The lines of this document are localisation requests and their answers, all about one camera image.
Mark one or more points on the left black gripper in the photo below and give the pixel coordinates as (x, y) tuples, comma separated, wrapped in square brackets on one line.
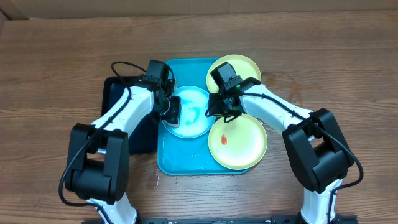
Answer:
[(176, 111)]

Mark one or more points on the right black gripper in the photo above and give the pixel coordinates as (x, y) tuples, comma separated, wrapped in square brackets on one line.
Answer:
[(217, 99)]

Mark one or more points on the light blue plate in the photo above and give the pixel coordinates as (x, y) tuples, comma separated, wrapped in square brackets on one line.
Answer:
[(193, 122)]

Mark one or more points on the yellow-green plate bottom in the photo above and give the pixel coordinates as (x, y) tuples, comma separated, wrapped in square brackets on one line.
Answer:
[(239, 144)]

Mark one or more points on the yellow-green plate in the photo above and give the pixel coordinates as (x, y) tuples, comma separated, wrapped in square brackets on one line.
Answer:
[(239, 144), (243, 66)]

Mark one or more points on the dark green sponge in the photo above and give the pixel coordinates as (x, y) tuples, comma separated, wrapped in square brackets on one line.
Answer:
[(173, 122)]

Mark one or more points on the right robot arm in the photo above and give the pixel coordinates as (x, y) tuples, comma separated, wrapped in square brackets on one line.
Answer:
[(318, 153)]

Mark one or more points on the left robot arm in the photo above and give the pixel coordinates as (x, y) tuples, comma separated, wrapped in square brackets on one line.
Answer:
[(97, 169)]

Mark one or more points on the black rectangular tray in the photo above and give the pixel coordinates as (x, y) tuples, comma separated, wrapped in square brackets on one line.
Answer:
[(144, 139)]

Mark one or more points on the yellow-green plate top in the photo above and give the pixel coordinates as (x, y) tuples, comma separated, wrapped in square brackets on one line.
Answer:
[(243, 66)]

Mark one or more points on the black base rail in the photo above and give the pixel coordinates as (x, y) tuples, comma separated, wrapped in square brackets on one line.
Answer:
[(278, 219)]

